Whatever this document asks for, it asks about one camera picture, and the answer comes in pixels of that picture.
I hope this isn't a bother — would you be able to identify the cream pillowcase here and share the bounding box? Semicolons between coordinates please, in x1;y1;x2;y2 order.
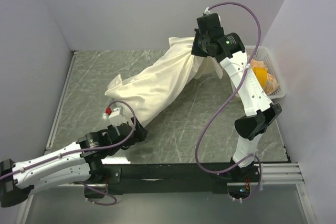
104;37;223;126

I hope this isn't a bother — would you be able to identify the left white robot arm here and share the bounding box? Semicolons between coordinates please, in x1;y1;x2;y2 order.
1;123;148;208

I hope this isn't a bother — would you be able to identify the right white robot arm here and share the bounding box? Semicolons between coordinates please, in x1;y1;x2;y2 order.
191;13;282;182

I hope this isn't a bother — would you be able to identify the black base bar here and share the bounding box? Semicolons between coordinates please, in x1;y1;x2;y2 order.
86;163;259;195

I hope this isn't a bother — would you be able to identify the white plastic basket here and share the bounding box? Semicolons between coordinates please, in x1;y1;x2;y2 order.
250;46;286;100

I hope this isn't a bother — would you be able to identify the yellow orange cloth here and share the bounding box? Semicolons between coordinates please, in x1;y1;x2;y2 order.
250;59;280;95

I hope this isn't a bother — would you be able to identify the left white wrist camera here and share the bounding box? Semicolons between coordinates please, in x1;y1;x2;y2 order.
105;106;127;127

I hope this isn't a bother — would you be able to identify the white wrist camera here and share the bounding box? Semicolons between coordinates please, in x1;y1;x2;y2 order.
105;106;127;127
203;7;212;16

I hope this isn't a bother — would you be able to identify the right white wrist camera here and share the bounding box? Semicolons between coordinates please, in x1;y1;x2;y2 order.
203;7;212;16

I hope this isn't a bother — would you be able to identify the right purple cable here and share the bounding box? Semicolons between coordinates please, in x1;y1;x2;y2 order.
195;3;263;205

